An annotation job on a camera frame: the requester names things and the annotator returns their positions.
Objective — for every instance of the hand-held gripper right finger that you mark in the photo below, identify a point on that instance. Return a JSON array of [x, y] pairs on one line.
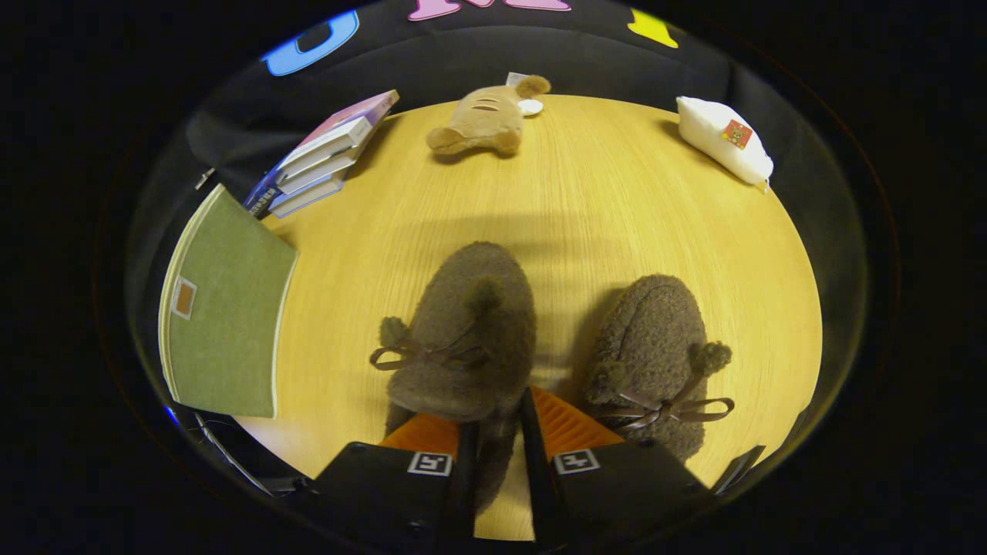
[[537, 478]]

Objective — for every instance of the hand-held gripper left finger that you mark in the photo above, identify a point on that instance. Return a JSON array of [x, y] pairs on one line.
[[465, 486]]

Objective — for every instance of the brown fuzzy shoe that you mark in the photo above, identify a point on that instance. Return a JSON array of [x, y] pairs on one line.
[[463, 308], [655, 331]]

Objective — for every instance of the green fabric storage box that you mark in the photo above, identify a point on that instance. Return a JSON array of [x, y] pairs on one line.
[[231, 308]]

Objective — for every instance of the white paperback book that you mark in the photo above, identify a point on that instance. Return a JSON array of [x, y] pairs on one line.
[[316, 174]]

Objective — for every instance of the tan striped plush toy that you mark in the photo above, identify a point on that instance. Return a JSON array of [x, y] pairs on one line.
[[482, 119]]

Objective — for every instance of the small white disc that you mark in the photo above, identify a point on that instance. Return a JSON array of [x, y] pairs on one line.
[[530, 107]]

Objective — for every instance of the pink cover book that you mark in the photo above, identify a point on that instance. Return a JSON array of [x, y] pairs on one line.
[[347, 116]]

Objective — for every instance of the white plush pillow toy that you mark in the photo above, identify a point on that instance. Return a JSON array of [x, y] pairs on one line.
[[709, 127]]

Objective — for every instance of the silver metal clip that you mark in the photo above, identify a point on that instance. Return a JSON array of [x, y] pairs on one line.
[[205, 179]]

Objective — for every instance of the black bracket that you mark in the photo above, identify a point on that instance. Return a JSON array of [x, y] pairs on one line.
[[740, 466]]

